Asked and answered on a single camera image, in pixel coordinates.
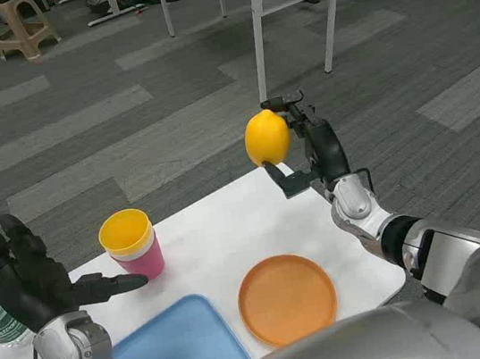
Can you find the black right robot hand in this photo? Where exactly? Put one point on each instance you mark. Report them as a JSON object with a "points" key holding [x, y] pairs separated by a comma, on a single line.
{"points": [[328, 148]]}

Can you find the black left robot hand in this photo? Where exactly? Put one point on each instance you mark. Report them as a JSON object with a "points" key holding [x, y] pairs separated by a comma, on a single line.
{"points": [[25, 284]]}

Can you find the yellow lemon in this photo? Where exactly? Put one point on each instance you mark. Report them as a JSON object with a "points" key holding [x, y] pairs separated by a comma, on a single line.
{"points": [[267, 137]]}

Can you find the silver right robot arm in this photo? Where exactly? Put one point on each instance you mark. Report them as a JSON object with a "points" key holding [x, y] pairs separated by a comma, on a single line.
{"points": [[455, 256]]}

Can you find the orange round plate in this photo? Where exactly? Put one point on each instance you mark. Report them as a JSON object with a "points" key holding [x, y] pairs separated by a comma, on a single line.
{"points": [[287, 299]]}

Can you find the yellow plastic cup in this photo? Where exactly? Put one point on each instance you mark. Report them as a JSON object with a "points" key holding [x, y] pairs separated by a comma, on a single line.
{"points": [[123, 230]]}

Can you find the white plastic cup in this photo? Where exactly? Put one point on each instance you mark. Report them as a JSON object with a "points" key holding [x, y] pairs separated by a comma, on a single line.
{"points": [[135, 252]]}

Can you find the pink plastic cup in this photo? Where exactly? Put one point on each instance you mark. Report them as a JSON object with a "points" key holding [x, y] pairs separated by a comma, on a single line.
{"points": [[144, 263]]}

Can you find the white metal-legged table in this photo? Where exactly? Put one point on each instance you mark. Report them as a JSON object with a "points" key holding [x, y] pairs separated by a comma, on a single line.
{"points": [[257, 5]]}

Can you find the blue rectangular tray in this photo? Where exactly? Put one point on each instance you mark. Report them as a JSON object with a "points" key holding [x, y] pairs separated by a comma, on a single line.
{"points": [[180, 355]]}

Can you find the silver robot chest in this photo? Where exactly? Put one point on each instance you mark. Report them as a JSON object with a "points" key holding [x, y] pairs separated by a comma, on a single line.
{"points": [[373, 344]]}

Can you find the beige plastic stool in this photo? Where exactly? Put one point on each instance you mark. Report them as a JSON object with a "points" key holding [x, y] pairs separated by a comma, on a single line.
{"points": [[20, 27]]}

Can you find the white standing desk leg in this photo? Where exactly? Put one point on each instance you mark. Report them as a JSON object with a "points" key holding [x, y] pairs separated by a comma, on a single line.
{"points": [[112, 4]]}

